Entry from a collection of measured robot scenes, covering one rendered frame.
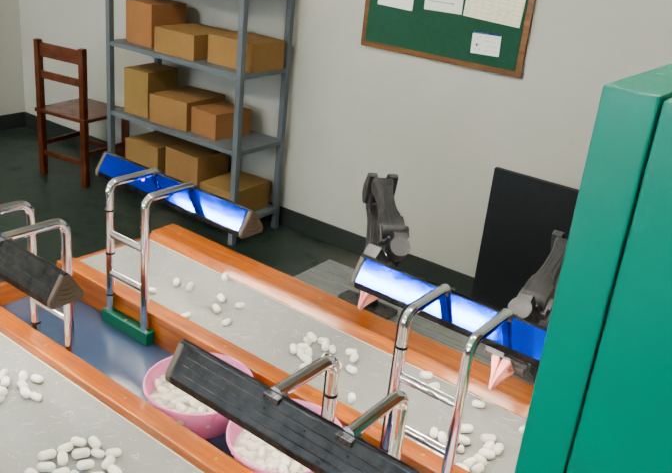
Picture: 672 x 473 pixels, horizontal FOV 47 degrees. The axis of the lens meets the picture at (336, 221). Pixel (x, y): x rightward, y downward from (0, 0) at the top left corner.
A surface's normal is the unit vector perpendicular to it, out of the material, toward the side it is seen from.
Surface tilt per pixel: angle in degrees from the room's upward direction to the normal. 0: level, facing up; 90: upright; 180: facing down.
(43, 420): 0
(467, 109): 90
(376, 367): 0
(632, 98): 90
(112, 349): 0
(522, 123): 90
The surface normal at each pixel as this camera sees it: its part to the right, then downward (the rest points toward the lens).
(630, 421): -0.61, 0.24
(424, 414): 0.10, -0.92
